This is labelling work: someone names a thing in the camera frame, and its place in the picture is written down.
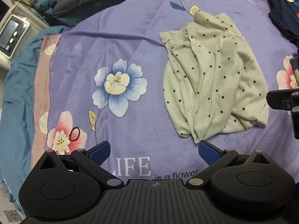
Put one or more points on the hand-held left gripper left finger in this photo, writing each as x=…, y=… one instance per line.
x=100, y=152

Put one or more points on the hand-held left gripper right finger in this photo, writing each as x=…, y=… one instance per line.
x=208, y=154

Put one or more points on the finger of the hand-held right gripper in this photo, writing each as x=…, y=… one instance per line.
x=295, y=73
x=278, y=99

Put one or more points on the cream polka-dot garment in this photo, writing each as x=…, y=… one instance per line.
x=210, y=74

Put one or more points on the dark navy printed clothes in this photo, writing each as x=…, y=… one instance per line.
x=282, y=9

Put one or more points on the teal bed cover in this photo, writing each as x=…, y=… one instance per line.
x=18, y=98

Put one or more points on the square code sticker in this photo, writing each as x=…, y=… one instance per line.
x=12, y=215

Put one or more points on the white bedside cabinet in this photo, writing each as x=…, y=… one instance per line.
x=35, y=19

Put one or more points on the white device with screen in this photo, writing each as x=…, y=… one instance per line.
x=11, y=32

